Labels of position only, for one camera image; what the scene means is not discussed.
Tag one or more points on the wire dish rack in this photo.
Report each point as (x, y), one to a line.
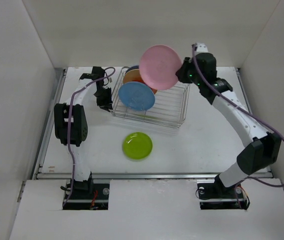
(169, 109)

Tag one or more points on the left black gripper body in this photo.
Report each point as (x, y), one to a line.
(103, 97)

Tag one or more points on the lime green plate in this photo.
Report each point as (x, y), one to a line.
(137, 146)

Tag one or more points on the metal rail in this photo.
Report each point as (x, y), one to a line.
(130, 176)

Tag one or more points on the blue plate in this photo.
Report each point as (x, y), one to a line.
(134, 67)
(136, 96)

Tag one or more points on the small orange plate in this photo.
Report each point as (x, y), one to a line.
(141, 81)

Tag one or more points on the tan orange plate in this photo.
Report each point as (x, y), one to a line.
(132, 76)

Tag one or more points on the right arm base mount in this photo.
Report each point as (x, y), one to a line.
(233, 198)

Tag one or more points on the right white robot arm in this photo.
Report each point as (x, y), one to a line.
(261, 147)

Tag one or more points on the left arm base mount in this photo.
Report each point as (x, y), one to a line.
(95, 198)

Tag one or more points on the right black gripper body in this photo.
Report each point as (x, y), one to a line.
(188, 74)

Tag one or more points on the pink plate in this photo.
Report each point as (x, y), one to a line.
(158, 66)

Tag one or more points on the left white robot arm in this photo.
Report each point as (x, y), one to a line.
(70, 122)

